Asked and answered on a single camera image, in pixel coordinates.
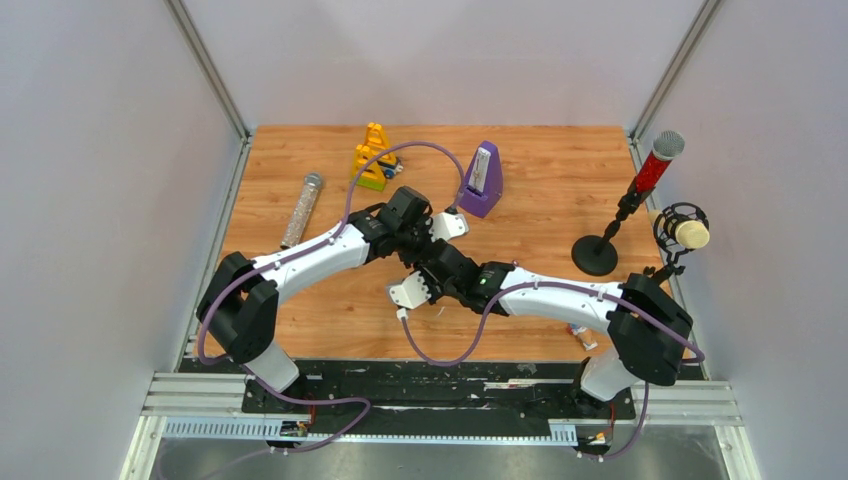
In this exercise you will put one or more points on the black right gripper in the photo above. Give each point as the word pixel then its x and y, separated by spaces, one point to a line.
pixel 435 296

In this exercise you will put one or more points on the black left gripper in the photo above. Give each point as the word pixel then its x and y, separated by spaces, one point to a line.
pixel 424 226

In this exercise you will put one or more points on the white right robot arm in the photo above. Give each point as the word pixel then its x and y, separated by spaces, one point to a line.
pixel 648 329

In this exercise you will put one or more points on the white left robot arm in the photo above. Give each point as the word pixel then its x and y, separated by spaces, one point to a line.
pixel 239 307

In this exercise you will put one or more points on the yellow toy block tower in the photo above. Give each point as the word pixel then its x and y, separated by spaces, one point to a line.
pixel 367 176

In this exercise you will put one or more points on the purple metronome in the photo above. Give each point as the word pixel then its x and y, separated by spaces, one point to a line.
pixel 483 182

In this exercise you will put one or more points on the yellow toy block on car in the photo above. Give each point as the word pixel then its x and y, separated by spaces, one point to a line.
pixel 376 139

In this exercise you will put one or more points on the silver glitter microphone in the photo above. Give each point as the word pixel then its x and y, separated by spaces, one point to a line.
pixel 312 186

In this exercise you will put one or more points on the red microphone on stand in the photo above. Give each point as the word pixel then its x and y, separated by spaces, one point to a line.
pixel 596 255

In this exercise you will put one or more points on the small toy figure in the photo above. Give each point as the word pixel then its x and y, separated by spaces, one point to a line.
pixel 584 336

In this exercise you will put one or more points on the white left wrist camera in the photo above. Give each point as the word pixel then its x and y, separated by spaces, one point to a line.
pixel 446 226

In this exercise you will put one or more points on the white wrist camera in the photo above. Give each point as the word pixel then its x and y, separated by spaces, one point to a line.
pixel 446 226
pixel 410 293

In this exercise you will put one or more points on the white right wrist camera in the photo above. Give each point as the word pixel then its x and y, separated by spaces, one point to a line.
pixel 410 293

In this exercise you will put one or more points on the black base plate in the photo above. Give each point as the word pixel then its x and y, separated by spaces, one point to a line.
pixel 412 398

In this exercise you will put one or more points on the beige microphone in shock mount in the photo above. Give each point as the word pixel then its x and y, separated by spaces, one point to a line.
pixel 678 230

